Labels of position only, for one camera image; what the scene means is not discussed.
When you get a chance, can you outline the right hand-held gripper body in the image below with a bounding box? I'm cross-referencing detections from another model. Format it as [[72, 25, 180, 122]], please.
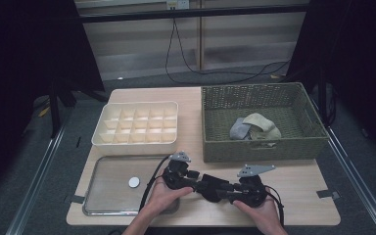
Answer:
[[237, 164, 276, 209]]

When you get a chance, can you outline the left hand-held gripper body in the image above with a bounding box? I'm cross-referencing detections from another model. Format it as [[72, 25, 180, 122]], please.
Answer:
[[161, 150, 197, 193]]

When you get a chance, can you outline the black sock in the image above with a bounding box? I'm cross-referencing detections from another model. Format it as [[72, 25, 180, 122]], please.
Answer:
[[198, 173, 243, 204]]

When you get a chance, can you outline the cream divided storage box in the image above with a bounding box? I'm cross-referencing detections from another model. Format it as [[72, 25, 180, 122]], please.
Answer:
[[91, 101, 179, 157]]

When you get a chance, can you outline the grey sock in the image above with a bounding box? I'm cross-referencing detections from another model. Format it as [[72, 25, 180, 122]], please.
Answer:
[[229, 117, 253, 141]]

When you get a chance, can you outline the clear plastic lid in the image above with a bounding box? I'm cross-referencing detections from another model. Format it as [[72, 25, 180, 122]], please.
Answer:
[[82, 155, 181, 217]]

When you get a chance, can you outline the cream sock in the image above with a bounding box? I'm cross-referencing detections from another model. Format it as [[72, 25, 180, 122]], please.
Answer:
[[242, 112, 282, 148]]

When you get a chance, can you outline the green woven basket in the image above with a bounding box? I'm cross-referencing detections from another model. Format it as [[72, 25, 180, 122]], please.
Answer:
[[201, 81, 329, 164]]

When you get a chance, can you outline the person's left hand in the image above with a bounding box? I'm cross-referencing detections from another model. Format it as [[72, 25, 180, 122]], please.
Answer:
[[148, 177, 194, 217]]

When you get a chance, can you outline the person's right hand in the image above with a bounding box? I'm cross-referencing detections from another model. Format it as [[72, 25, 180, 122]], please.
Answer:
[[233, 195, 283, 231]]

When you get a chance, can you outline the grey tape piece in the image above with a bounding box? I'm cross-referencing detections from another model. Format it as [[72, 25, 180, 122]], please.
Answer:
[[64, 194, 86, 205], [316, 189, 342, 200]]

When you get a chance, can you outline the black metal stand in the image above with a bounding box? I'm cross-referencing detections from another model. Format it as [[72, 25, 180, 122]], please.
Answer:
[[48, 76, 76, 139]]

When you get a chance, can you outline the black horizontal bar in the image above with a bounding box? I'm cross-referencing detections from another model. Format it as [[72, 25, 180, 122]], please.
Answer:
[[77, 3, 310, 24]]

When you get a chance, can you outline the black curtain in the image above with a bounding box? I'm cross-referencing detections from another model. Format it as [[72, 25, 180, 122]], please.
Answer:
[[283, 0, 376, 165], [0, 0, 106, 204]]

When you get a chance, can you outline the right hand-held gripper cable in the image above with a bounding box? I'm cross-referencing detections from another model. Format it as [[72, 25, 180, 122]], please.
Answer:
[[263, 185, 286, 228]]

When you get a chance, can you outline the metal floor rail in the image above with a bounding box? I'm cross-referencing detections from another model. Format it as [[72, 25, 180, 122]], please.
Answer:
[[5, 121, 69, 235], [307, 94, 376, 235]]

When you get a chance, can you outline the beige vertical post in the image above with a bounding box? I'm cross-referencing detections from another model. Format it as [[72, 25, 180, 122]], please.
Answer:
[[197, 0, 206, 71]]

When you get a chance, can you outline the black floor cable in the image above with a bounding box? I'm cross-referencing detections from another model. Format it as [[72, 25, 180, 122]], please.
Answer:
[[164, 18, 292, 85]]

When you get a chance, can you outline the white wall outlet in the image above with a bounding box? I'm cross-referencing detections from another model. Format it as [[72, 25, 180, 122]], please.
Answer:
[[165, 0, 190, 10]]

